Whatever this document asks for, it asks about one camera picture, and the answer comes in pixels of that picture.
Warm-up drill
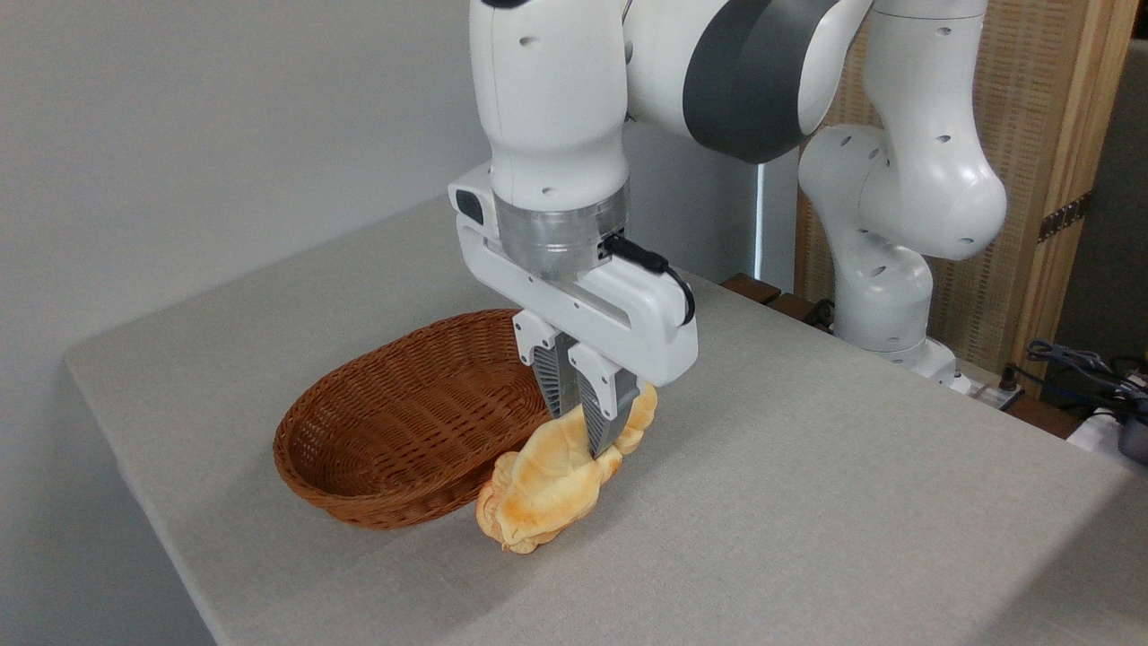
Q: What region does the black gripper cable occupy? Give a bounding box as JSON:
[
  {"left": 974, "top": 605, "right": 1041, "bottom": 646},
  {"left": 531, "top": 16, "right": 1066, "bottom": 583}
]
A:
[{"left": 603, "top": 235, "right": 697, "bottom": 326}]

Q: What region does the round golden bread roll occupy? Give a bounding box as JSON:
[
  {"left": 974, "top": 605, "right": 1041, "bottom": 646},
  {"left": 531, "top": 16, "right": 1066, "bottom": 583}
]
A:
[{"left": 475, "top": 453, "right": 573, "bottom": 554}]

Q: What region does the brown wicker basket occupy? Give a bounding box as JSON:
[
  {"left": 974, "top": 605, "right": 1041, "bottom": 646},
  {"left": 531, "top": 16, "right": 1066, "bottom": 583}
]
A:
[{"left": 273, "top": 309, "right": 553, "bottom": 530}]

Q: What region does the dark grey device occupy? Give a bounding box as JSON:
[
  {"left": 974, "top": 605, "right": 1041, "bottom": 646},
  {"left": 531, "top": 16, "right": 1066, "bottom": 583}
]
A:
[{"left": 1117, "top": 411, "right": 1148, "bottom": 466}]

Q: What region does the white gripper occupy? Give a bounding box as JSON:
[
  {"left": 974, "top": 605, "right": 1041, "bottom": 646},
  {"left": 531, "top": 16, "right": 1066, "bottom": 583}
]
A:
[{"left": 448, "top": 161, "right": 699, "bottom": 458}]

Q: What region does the metal screen hinge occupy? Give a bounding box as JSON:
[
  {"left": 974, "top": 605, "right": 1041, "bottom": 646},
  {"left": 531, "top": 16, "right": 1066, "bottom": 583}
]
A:
[{"left": 1038, "top": 191, "right": 1092, "bottom": 243}]

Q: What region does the woven bamboo wooden screen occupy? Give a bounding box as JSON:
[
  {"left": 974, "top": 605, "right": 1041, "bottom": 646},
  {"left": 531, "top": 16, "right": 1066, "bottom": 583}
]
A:
[{"left": 798, "top": 0, "right": 1140, "bottom": 380}]

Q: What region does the brown wooden board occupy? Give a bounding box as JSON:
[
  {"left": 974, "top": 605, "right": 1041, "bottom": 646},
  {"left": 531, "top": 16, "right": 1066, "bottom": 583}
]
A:
[{"left": 722, "top": 273, "right": 837, "bottom": 335}]

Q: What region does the black cable bundle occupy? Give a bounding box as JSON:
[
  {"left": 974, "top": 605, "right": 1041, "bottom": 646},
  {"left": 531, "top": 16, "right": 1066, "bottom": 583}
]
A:
[{"left": 1000, "top": 338, "right": 1148, "bottom": 415}]

